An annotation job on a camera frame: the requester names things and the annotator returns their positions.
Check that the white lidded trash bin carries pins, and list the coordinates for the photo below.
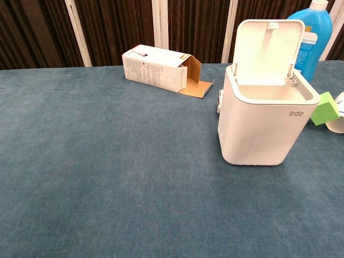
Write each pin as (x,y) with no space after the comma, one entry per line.
(255,134)

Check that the open white cardboard box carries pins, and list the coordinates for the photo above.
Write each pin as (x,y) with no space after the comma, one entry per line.
(150,70)

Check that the small white crumpled packet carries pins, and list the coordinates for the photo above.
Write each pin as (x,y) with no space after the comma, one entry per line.
(219,102)

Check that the teal tablecloth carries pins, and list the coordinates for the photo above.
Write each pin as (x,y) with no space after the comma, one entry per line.
(107,174)

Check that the green foam block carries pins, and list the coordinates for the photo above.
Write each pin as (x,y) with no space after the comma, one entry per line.
(325,110)

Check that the dark brown pleated curtain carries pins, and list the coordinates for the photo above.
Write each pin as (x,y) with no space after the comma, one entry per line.
(35,32)

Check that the blue detergent bottle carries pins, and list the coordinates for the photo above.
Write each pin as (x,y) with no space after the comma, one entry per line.
(319,25)

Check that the white frame post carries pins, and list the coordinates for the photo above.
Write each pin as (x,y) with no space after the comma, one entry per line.
(229,32)
(78,32)
(337,18)
(160,24)

